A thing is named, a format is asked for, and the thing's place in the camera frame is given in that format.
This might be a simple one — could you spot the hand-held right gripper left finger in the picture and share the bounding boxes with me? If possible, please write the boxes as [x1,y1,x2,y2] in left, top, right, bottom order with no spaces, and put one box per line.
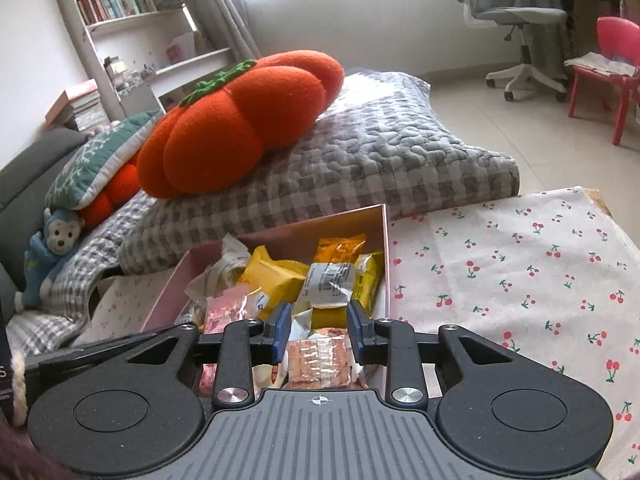
[125,301,293,409]

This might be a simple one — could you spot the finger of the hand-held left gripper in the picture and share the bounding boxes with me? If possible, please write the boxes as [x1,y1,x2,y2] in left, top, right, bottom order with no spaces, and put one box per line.
[24,329,181,407]

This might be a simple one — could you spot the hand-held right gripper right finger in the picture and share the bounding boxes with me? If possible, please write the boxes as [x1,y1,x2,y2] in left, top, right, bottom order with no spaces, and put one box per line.
[346,298,513,407]

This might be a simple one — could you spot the brown cracker packet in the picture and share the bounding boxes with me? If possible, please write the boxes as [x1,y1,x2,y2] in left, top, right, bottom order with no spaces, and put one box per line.
[280,327,368,391]

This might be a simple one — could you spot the yellow snack packet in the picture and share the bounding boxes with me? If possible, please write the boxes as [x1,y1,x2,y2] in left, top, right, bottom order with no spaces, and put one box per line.
[352,251,386,313]
[235,245,311,313]

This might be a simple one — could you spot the white grey snack packet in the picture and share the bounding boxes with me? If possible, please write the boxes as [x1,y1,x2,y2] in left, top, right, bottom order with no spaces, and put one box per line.
[295,261,357,311]

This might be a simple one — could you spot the white printed packet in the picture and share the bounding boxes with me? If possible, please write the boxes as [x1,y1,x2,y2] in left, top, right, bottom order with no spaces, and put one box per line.
[186,234,251,301]

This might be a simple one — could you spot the pink cardboard box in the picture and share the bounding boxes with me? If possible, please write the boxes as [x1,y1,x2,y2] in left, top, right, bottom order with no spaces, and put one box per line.
[140,203,391,401]

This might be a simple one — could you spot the dark printed box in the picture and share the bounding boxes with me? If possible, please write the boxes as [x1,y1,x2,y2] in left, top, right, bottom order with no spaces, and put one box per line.
[0,329,17,413]

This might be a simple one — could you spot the grey checked blanket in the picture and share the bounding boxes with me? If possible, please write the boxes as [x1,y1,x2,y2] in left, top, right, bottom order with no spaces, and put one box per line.
[5,192,161,356]

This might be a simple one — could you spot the person's maroon clothing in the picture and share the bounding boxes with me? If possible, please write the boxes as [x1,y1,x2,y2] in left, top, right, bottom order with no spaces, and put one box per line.
[0,422,71,480]

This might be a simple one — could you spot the blue monkey plush toy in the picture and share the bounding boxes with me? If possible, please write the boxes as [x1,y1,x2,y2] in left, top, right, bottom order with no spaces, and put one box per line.
[14,207,87,313]

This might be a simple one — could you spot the cherry print cloth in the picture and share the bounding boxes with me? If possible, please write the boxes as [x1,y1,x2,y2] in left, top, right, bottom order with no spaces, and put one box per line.
[90,186,640,480]

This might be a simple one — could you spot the small orange plush pillow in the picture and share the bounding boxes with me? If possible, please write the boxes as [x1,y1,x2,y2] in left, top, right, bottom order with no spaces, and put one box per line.
[77,160,146,231]

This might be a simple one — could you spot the grey checked quilted pillow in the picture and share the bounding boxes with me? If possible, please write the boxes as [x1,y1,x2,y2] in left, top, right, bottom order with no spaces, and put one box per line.
[117,71,521,276]

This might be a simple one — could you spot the grey sofa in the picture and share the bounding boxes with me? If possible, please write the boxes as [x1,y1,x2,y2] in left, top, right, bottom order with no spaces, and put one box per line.
[0,127,88,321]

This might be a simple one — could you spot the green patterned cushion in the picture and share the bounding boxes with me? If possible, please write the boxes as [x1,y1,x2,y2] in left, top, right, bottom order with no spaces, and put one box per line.
[45,110,166,211]

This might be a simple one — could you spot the large orange pumpkin plush pillow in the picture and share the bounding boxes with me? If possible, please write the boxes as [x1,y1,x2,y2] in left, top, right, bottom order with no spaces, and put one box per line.
[136,50,346,200]

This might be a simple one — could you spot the stack of books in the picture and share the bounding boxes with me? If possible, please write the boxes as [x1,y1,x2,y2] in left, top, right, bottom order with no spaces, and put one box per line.
[45,78,108,131]

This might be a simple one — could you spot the grey curtain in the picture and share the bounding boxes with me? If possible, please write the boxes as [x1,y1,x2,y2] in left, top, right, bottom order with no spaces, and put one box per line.
[167,0,261,61]

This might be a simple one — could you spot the white bookshelf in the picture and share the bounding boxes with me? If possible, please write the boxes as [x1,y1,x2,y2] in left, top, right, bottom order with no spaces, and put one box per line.
[47,0,236,121]

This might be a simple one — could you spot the grey office chair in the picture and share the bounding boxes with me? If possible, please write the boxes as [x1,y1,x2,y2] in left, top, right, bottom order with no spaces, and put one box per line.
[447,0,571,102]

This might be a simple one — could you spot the folded cloth on chair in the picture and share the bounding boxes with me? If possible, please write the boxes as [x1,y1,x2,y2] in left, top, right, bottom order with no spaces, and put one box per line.
[564,51,640,78]

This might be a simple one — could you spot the pink plastic chair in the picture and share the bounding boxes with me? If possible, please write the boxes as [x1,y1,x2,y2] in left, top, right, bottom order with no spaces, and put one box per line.
[566,16,640,147]

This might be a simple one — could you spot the dark wooden desk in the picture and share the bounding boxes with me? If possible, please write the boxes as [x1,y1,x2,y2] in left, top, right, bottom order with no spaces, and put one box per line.
[550,0,628,58]

